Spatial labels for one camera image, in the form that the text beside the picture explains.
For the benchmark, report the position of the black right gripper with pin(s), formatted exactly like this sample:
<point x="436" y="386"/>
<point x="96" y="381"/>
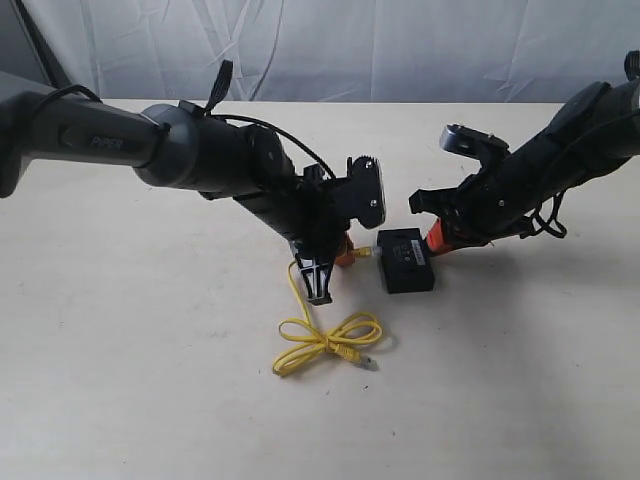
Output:
<point x="496" y="202"/>

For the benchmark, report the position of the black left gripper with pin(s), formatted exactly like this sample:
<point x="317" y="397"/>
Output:
<point x="320" y="233"/>

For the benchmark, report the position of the black network switch box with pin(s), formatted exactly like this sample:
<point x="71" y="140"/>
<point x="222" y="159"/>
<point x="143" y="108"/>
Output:
<point x="404" y="261"/>

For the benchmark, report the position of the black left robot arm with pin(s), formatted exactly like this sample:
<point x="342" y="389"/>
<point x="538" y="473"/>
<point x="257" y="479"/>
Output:
<point x="179" y="147"/>

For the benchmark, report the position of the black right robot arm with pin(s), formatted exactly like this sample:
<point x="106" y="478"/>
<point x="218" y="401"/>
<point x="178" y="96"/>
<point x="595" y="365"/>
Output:
<point x="592" y="135"/>

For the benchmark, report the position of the white wrinkled backdrop curtain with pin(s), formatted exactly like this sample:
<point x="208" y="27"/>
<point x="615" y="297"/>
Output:
<point x="342" y="51"/>

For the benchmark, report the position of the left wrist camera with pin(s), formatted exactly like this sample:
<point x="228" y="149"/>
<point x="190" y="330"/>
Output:
<point x="359" y="195"/>

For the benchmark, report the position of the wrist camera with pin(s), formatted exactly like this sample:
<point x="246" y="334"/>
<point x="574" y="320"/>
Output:
<point x="463" y="141"/>
<point x="359" y="195"/>

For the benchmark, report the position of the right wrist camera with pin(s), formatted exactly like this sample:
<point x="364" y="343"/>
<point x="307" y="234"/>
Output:
<point x="463" y="141"/>

